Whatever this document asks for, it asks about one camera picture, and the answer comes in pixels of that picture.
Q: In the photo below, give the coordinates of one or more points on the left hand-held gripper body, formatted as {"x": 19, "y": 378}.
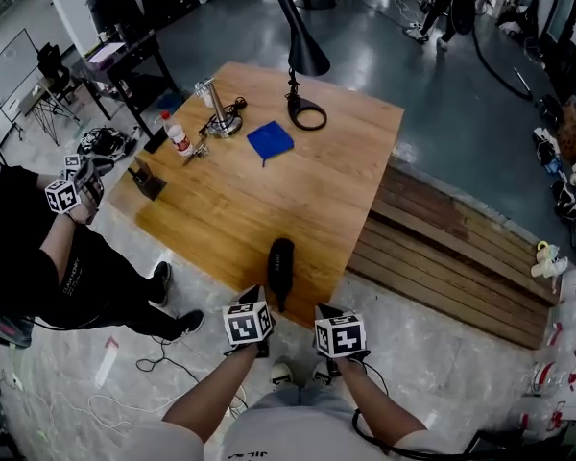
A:
{"x": 245, "y": 324}

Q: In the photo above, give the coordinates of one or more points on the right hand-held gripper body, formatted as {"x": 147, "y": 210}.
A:
{"x": 341, "y": 336}

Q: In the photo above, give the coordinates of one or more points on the person's right forearm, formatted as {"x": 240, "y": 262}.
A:
{"x": 379, "y": 396}

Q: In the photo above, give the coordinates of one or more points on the person's left forearm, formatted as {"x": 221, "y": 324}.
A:
{"x": 211, "y": 392}

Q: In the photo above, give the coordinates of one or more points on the person's right white shoe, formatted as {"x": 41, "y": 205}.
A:
{"x": 322, "y": 373}

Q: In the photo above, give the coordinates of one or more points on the person's white shoe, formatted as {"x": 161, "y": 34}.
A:
{"x": 281, "y": 373}
{"x": 322, "y": 373}

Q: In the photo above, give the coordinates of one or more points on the person's left white shoe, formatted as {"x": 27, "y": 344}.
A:
{"x": 281, "y": 373}

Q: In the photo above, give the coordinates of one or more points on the person's light grey shirt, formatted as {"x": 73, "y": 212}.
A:
{"x": 293, "y": 430}

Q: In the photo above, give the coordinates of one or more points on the wooden step platform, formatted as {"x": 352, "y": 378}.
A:
{"x": 451, "y": 257}

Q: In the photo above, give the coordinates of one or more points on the brown pen holder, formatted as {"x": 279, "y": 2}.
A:
{"x": 149, "y": 185}

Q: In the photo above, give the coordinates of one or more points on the blue cloth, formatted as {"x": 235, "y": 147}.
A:
{"x": 270, "y": 142}

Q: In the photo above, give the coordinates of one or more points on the plastic bottle with red cap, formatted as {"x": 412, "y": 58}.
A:
{"x": 177, "y": 135}

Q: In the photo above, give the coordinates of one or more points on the black phone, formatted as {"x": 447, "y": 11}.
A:
{"x": 155, "y": 140}

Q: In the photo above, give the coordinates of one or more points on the silver cone stand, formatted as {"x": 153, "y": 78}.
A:
{"x": 221, "y": 113}

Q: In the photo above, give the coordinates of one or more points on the yellowish plastic bottle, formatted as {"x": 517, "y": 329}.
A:
{"x": 542, "y": 262}

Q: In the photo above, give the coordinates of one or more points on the black monitor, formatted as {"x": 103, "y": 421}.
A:
{"x": 533, "y": 444}

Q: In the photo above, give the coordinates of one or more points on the pile of clear red-tagged bags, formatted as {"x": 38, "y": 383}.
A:
{"x": 561, "y": 368}

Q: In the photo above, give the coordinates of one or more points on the pile of black gear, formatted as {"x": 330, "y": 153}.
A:
{"x": 103, "y": 142}

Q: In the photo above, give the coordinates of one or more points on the clear plastic bottle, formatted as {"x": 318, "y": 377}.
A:
{"x": 560, "y": 264}

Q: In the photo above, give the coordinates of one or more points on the teal bin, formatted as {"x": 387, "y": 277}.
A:
{"x": 169, "y": 103}

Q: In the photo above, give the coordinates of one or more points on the clear plastic cup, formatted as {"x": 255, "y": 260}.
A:
{"x": 202, "y": 90}

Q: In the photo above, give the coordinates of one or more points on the black and white shoes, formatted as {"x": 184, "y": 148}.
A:
{"x": 547, "y": 152}
{"x": 566, "y": 200}

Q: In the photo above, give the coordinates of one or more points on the black desk lamp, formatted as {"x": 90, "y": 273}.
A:
{"x": 304, "y": 51}

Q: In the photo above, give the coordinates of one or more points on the black side table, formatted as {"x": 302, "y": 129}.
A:
{"x": 125, "y": 58}

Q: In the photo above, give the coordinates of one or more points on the white paper tray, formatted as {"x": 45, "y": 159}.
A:
{"x": 105, "y": 52}

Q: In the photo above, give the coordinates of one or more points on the black stool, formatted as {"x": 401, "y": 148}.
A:
{"x": 552, "y": 111}

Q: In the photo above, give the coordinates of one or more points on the black chair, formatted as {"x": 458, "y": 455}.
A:
{"x": 53, "y": 65}

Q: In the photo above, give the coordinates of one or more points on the whiteboard on stand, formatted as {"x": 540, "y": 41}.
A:
{"x": 12, "y": 72}

